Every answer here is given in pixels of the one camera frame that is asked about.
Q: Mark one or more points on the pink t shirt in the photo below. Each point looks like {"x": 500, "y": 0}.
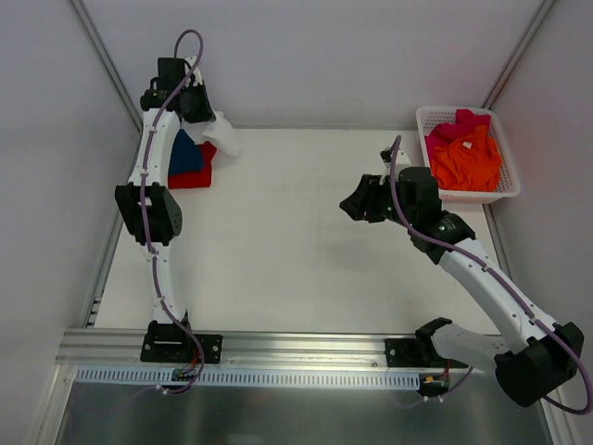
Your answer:
{"x": 445, "y": 133}

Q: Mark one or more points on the white slotted cable duct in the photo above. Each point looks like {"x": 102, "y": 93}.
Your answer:
{"x": 257, "y": 378}

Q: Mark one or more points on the folded blue t shirt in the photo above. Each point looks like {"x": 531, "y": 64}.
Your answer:
{"x": 186, "y": 155}

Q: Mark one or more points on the folded red t shirt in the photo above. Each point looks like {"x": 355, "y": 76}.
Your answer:
{"x": 196, "y": 179}

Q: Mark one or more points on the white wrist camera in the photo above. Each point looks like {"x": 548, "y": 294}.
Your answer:
{"x": 195, "y": 78}
{"x": 400, "y": 158}

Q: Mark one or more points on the aluminium frame post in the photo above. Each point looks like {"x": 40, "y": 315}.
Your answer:
{"x": 95, "y": 40}
{"x": 517, "y": 54}

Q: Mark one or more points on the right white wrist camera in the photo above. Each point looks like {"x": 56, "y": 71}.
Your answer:
{"x": 400, "y": 158}

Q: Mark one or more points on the aluminium mounting rail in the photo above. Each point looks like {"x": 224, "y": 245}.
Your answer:
{"x": 292, "y": 351}

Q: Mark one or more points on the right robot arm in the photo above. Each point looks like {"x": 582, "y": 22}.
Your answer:
{"x": 536, "y": 354}

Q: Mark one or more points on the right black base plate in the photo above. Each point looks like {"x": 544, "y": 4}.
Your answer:
{"x": 411, "y": 352}

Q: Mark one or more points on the right aluminium frame post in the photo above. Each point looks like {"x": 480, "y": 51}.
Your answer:
{"x": 517, "y": 54}

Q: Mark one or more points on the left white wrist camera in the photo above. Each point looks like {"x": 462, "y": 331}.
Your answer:
{"x": 195, "y": 78}

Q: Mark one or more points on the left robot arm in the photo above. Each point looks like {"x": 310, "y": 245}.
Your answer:
{"x": 151, "y": 214}

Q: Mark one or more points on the orange t shirt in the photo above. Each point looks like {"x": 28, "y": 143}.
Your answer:
{"x": 470, "y": 163}

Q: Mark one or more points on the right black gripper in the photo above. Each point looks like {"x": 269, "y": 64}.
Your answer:
{"x": 369, "y": 197}

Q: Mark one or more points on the white t shirt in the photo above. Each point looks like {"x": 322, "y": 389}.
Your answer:
{"x": 219, "y": 132}

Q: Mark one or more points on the left aluminium frame post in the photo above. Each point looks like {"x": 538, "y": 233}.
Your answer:
{"x": 95, "y": 40}

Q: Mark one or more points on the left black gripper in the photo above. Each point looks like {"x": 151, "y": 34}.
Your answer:
{"x": 197, "y": 107}

